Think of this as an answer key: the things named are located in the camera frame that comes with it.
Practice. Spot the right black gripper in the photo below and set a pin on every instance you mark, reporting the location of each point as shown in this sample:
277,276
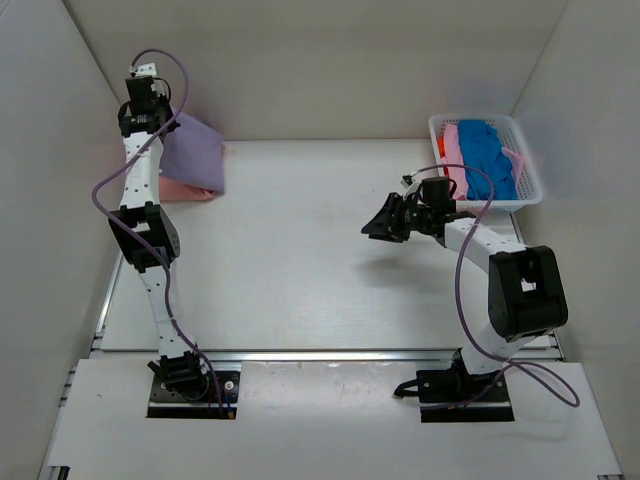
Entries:
386,225

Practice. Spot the purple t-shirt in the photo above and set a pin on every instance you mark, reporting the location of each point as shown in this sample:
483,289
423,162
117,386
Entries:
193,155

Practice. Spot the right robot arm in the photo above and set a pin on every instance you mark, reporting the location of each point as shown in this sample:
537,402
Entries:
525,297

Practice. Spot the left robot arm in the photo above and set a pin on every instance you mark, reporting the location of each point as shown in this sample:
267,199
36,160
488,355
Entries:
146,236

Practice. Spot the orange t-shirt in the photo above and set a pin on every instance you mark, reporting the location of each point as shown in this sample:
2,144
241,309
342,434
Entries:
442,153

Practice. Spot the light pink t-shirt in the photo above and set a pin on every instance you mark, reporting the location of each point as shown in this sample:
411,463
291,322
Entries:
454,161

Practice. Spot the blue t-shirt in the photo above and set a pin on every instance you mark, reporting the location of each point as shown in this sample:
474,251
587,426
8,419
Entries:
481,150

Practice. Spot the white plastic basket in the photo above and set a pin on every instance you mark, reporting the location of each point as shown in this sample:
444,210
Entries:
527,181

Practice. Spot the folded salmon pink t-shirt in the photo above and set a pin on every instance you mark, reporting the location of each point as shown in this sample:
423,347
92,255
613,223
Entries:
174,191

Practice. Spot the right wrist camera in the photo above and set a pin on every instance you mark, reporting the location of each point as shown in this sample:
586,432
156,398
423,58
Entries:
412,182

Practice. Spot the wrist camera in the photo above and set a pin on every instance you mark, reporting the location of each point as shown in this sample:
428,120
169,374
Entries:
148,69
412,182

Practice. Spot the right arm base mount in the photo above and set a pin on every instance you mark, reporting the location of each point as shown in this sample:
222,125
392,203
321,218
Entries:
453,395

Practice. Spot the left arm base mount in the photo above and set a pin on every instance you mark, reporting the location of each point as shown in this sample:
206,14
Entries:
202,403

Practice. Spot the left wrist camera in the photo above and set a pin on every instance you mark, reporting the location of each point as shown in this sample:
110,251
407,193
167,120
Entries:
148,69

